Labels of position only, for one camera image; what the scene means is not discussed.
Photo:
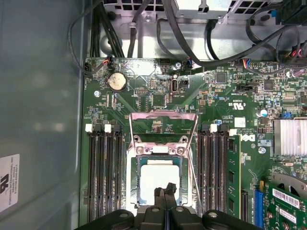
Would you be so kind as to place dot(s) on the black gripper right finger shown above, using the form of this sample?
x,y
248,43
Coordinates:
x,y
180,218

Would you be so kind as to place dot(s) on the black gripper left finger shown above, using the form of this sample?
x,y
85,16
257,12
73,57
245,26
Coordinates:
x,y
153,218

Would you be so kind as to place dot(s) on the thin metal locking lever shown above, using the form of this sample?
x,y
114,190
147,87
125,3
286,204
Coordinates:
x,y
194,179

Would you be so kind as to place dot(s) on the silver topped CPU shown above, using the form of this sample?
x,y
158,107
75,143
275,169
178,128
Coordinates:
x,y
153,175

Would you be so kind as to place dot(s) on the metal socket cover frame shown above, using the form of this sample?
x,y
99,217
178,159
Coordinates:
x,y
163,115

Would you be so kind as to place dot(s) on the CPU socket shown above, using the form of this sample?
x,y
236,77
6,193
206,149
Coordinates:
x,y
133,179

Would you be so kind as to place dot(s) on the black RAM slot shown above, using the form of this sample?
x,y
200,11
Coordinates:
x,y
109,167
213,167
91,167
205,167
100,167
118,167
223,167

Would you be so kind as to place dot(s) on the black expansion slot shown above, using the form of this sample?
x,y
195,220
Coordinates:
x,y
244,206

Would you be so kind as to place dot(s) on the green RAM stick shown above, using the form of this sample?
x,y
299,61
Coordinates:
x,y
233,167

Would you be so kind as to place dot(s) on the blue expansion slot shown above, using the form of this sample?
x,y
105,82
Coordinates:
x,y
259,206

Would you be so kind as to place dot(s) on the black graphics card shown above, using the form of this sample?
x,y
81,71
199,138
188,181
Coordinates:
x,y
287,203

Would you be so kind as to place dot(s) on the green motherboard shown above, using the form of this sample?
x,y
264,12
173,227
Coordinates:
x,y
216,100

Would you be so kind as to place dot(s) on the internal USB port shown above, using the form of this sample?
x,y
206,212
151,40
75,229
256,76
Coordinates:
x,y
175,83

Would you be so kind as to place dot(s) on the silver chipset heat sink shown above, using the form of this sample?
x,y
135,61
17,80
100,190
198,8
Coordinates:
x,y
290,136

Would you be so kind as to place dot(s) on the round coin cell battery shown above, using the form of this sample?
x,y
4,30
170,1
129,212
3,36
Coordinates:
x,y
117,82

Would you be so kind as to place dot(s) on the black open PC case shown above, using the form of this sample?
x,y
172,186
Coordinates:
x,y
36,95

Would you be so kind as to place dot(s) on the metal drive cage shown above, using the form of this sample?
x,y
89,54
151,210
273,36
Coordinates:
x,y
187,9

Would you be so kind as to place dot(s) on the white case wall label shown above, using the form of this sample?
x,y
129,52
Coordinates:
x,y
9,182

